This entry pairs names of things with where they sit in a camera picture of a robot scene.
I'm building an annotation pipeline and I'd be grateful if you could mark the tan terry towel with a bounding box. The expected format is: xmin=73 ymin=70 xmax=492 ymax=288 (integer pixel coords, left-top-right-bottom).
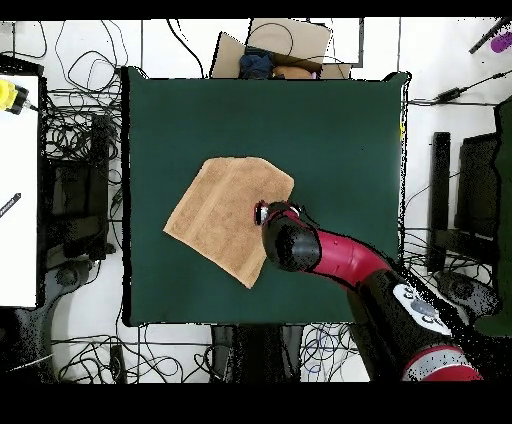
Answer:
xmin=162 ymin=156 xmax=296 ymax=290

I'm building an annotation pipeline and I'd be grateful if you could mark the dark green table cloth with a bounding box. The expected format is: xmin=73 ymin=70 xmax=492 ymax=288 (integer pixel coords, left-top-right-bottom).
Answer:
xmin=121 ymin=65 xmax=411 ymax=327

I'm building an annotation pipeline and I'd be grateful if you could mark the orange garment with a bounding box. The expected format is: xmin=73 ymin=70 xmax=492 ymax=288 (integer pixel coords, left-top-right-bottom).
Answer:
xmin=271 ymin=65 xmax=315 ymax=80

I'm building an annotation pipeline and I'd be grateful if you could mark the navy blue garment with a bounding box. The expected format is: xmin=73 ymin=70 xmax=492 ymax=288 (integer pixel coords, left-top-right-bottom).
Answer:
xmin=238 ymin=47 xmax=275 ymax=80

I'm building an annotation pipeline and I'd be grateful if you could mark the brown cardboard box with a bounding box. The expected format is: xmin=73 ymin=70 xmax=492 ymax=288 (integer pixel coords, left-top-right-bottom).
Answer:
xmin=209 ymin=17 xmax=353 ymax=80

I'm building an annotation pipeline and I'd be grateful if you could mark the black upright bar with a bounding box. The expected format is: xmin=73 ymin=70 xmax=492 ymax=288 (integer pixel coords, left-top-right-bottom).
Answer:
xmin=426 ymin=131 xmax=452 ymax=273

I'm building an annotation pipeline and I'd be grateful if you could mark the black power strip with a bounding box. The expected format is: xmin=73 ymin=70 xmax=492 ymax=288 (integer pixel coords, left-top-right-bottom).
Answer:
xmin=108 ymin=343 xmax=128 ymax=383

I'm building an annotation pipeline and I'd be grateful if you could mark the black monitor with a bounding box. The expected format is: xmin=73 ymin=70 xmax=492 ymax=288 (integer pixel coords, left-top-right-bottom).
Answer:
xmin=453 ymin=133 xmax=501 ymax=265

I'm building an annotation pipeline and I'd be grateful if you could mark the white side table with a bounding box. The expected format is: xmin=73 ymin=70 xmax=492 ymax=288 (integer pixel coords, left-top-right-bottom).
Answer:
xmin=0 ymin=73 xmax=41 ymax=309

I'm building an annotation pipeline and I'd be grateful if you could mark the black marker pen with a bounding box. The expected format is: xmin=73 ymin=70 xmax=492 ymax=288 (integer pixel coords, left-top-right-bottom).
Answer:
xmin=0 ymin=192 xmax=22 ymax=219

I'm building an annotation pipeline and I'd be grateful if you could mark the yellow black tool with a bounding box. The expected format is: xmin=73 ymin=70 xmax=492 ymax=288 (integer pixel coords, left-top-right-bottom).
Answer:
xmin=0 ymin=78 xmax=31 ymax=116

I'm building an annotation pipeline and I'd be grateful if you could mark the black rod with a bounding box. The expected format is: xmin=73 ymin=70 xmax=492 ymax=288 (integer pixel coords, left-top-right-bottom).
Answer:
xmin=468 ymin=17 xmax=511 ymax=55

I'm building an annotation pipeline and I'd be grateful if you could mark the purple object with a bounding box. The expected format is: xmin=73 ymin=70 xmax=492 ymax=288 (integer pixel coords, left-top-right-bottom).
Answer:
xmin=489 ymin=31 xmax=512 ymax=54

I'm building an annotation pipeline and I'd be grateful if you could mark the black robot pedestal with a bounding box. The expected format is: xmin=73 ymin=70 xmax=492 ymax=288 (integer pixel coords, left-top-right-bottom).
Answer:
xmin=211 ymin=323 xmax=305 ymax=383

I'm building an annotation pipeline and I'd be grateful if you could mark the black cable tangle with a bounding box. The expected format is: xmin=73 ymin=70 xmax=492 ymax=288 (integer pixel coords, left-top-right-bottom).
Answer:
xmin=399 ymin=229 xmax=497 ymax=289
xmin=51 ymin=323 xmax=213 ymax=383
xmin=39 ymin=19 xmax=123 ymax=161

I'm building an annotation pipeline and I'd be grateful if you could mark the black power adapter with cable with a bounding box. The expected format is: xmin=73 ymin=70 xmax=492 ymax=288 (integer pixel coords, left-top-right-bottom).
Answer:
xmin=407 ymin=69 xmax=512 ymax=107

